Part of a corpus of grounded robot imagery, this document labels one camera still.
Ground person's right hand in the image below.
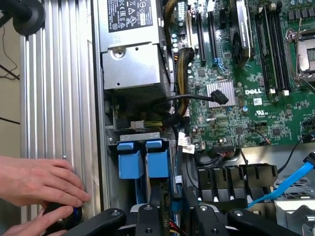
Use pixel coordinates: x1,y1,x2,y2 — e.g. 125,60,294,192
4,205,74,236

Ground black plastic card guide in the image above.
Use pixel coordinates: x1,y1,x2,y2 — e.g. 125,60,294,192
196,163,279,202

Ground silver chipset heatsink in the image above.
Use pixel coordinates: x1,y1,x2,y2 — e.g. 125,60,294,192
206,80,236,109

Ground black expansion slot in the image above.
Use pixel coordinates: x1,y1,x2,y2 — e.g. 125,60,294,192
208,11,219,59
196,11,207,63

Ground blue SATA wire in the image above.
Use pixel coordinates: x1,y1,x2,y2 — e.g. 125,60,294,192
247,152,315,209

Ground open Dell PC case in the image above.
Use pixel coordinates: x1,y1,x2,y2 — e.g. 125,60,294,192
91,0,315,236

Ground blue disk caddy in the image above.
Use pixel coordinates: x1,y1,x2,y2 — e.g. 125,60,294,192
117,141,143,205

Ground black RAM slot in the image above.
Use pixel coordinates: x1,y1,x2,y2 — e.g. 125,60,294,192
254,6,278,96
269,9,292,96

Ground green Dell motherboard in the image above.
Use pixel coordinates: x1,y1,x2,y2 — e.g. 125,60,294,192
161,0,315,153

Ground beige expansion slot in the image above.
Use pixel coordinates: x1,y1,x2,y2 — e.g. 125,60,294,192
186,11,195,49

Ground CPU socket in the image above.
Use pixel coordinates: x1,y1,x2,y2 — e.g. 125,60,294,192
285,28,315,87

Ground black SATA cable with plug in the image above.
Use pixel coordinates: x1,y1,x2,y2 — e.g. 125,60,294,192
167,89,229,105

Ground sleeved yellow black wire bundle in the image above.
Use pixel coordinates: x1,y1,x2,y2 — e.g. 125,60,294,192
163,0,195,118

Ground black Nvidia graphics card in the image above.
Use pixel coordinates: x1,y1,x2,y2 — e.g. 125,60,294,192
231,0,255,68

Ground grey power supply unit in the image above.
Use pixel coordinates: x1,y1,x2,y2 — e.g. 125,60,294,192
97,0,173,99

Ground metal disk bay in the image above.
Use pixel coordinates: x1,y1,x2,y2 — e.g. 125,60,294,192
107,132,178,209

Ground person's left hand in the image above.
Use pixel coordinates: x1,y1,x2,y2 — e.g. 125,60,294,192
0,154,91,208

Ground white label tag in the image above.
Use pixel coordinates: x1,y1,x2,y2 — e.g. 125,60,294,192
177,132,195,153

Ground metal drive cage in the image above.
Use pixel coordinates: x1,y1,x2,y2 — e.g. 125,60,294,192
273,177,315,236

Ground black round stand base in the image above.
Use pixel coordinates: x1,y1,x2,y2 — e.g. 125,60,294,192
0,0,46,35

